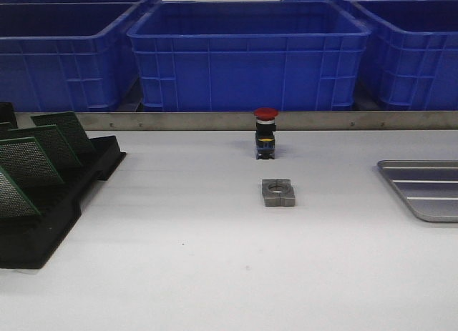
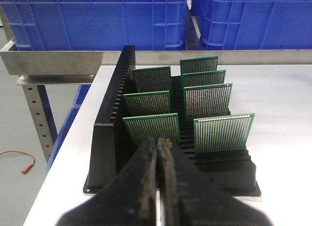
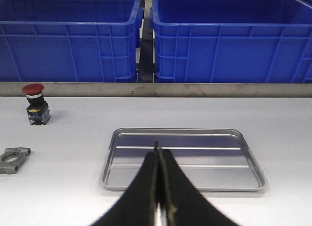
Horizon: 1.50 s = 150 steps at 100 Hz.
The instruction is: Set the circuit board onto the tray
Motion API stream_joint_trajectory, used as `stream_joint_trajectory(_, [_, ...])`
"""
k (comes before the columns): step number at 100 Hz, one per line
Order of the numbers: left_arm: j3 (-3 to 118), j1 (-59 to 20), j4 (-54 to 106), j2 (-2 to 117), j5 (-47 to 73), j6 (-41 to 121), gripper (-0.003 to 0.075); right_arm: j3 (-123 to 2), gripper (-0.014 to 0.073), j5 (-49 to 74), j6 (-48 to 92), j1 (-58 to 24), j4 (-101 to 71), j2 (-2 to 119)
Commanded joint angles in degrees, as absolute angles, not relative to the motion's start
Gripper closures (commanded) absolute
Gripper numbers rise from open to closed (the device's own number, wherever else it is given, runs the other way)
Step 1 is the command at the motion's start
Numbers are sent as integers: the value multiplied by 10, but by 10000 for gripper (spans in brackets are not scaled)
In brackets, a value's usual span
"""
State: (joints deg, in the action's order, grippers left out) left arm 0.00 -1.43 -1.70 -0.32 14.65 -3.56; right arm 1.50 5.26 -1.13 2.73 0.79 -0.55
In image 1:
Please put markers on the black slotted board rack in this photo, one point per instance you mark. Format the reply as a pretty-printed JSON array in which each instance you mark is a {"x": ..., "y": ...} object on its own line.
[{"x": 27, "y": 242}]

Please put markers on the green perforated board rearmost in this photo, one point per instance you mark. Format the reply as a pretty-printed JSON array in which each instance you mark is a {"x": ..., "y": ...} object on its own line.
[{"x": 71, "y": 128}]

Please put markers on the green perforated board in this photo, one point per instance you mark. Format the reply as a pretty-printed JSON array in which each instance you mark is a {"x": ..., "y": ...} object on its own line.
[
  {"x": 52, "y": 141},
  {"x": 25, "y": 161},
  {"x": 14, "y": 202}
]

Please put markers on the green perforated board front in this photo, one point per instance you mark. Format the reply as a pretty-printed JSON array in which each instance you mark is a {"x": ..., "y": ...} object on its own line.
[{"x": 14, "y": 202}]

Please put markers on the blue right plastic crate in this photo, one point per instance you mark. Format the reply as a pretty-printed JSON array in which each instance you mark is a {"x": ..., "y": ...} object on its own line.
[{"x": 410, "y": 61}]

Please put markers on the steel table edge rail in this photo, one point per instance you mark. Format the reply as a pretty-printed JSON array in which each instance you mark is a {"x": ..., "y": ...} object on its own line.
[{"x": 285, "y": 121}]

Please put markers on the silver metal tray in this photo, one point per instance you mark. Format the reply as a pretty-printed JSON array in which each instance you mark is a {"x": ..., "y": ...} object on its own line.
[{"x": 427, "y": 187}]

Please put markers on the black rack far left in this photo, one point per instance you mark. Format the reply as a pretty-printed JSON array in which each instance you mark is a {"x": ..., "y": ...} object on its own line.
[{"x": 7, "y": 114}]

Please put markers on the blue centre plastic crate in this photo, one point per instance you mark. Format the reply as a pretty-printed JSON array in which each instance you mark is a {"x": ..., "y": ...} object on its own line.
[{"x": 239, "y": 56}]

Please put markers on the blue plastic crate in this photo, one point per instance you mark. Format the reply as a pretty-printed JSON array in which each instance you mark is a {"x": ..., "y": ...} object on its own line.
[
  {"x": 67, "y": 57},
  {"x": 410, "y": 61},
  {"x": 239, "y": 56}
]

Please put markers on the grey metal clamp block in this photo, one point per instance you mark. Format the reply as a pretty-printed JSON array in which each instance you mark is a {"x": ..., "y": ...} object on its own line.
[{"x": 278, "y": 193}]

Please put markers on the red emergency stop button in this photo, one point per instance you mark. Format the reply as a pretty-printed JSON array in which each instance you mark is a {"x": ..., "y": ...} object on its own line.
[{"x": 264, "y": 134}]

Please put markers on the blue left plastic crate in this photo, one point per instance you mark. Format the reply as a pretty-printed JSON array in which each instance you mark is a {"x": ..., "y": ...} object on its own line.
[{"x": 67, "y": 57}]

